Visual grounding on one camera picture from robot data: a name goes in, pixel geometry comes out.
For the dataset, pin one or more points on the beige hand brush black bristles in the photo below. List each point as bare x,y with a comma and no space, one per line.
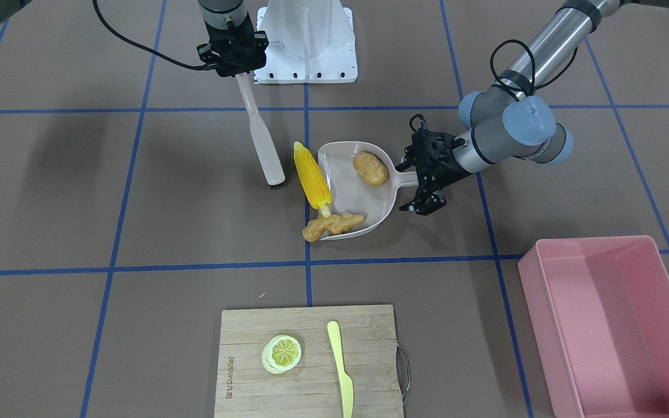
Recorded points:
261,136

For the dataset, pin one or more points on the beige plastic dustpan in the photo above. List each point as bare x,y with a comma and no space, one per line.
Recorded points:
351,193

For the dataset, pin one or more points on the tan toy ginger root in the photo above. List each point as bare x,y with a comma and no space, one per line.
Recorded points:
333,224

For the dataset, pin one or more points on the pink plastic bin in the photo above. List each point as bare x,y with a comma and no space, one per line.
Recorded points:
599,308

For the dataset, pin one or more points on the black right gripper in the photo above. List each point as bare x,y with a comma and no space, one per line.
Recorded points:
205,53

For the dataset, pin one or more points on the yellow lemon slice toy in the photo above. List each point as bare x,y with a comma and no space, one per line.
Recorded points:
282,353

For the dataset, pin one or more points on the wooden cutting board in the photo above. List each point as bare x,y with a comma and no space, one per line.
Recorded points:
244,388

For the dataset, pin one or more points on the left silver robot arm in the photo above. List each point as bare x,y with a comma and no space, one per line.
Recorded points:
509,119

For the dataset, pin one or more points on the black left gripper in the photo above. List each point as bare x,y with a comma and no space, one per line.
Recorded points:
448,164

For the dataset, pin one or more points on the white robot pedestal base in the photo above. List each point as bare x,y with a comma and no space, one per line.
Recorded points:
309,42

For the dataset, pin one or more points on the yellow toy corn cob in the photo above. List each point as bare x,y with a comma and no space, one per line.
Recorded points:
316,190

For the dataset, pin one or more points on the brown toy potato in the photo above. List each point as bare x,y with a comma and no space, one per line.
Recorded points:
371,170

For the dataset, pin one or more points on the yellow plastic knife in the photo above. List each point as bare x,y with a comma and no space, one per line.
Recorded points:
347,389

